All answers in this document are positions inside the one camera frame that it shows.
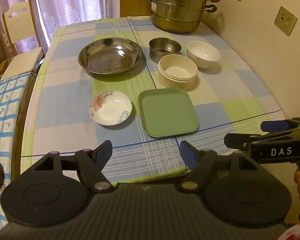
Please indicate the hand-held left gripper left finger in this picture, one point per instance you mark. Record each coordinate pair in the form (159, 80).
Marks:
(104, 152)

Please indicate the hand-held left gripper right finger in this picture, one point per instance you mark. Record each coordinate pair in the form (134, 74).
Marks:
(188, 155)

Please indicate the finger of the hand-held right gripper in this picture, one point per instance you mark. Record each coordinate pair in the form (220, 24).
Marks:
(273, 126)
(237, 141)

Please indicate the green square plate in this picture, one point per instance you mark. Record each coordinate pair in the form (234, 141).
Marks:
(167, 112)

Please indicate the cream plastic round bowl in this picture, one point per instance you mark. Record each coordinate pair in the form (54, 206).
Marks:
(177, 71)

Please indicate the large steel basin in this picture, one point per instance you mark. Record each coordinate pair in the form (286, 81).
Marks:
(110, 57)

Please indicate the small steel bowl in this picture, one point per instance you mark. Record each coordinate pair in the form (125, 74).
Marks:
(165, 46)

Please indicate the floral white small dish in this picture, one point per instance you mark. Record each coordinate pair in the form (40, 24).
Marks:
(110, 110)

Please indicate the checkered pastel tablecloth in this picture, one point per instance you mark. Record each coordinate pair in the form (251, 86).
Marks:
(65, 100)

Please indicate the red white printed fabric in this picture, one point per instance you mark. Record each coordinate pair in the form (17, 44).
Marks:
(298, 231)

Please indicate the white ceramic bowl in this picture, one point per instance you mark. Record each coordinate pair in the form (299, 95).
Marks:
(202, 52)

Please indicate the blue grid white cloth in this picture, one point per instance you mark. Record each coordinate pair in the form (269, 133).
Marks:
(2, 110)

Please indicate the cream wooden chair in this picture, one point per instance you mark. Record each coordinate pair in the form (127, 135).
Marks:
(17, 62)

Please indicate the tan woven basket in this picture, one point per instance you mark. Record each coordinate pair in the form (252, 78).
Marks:
(0, 70)

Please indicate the stacked steel steamer pot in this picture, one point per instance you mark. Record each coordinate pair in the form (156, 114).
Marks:
(177, 12)

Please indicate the purple lace curtain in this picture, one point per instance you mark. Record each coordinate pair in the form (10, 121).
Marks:
(77, 0)

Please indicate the large beige wall socket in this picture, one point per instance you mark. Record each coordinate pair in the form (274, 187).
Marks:
(285, 21)

